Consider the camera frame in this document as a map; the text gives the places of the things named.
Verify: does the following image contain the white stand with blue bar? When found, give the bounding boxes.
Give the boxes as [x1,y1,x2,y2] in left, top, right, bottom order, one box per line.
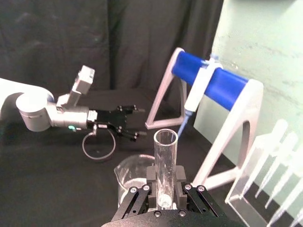
[144,47,265,190]

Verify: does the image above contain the clear glass beaker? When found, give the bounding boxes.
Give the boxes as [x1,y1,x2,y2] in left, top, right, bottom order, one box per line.
[114,153,159,209]

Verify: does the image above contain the clear glass test tube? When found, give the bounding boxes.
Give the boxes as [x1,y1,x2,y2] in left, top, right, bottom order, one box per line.
[153,128,179,211]

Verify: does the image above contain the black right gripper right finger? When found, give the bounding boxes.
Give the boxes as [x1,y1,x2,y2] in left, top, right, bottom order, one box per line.
[174,166,227,218]

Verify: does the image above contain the white pipette with blue tip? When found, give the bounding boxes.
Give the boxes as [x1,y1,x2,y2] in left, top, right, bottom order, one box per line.
[177,52,224,140]

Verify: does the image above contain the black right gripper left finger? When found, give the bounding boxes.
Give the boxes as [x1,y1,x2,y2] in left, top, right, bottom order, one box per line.
[117,166,159,219]

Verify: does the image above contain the black table cloth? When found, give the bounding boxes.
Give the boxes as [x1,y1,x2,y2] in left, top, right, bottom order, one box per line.
[0,88,248,227]

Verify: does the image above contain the clear acrylic dropper rack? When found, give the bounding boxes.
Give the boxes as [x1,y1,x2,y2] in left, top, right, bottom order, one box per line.
[224,133,303,227]

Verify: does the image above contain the black backdrop curtain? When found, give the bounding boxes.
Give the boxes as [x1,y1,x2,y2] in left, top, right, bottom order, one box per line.
[0,0,224,112]

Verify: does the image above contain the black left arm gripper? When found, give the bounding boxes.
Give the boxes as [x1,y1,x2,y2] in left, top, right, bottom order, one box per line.
[86,105,147,143]

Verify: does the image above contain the translucent plastic dropper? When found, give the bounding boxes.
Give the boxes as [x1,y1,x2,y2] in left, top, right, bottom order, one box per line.
[290,207,303,227]
[267,176,303,227]
[242,119,289,193]
[255,131,299,198]
[264,148,303,210]

